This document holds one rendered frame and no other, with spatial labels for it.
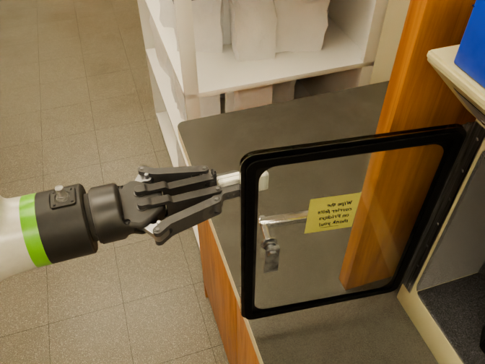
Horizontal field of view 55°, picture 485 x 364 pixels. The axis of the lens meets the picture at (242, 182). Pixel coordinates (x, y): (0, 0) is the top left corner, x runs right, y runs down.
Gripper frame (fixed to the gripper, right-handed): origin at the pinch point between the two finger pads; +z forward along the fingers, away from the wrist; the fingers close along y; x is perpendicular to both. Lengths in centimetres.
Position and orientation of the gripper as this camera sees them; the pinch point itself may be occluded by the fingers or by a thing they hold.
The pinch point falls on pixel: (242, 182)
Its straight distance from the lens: 64.4
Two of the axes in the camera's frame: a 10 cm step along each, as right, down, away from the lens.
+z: 9.5, -2.2, 2.2
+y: -3.1, -6.7, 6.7
